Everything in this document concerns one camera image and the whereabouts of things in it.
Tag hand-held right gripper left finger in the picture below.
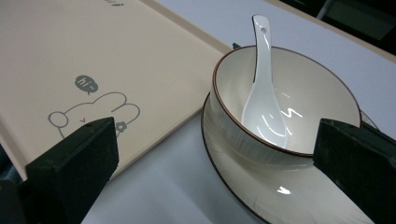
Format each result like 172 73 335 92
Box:
18 117 120 224

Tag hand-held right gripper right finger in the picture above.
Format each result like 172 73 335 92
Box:
312 118 396 224

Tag cream ceramic plate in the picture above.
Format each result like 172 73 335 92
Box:
201 91 381 224

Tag white ceramic spoon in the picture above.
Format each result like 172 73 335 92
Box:
241 14 289 149

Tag cream ceramic bowl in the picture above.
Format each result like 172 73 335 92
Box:
208 45 363 171

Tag beige tray with cartoon print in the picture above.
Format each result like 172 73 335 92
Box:
0 0 233 181

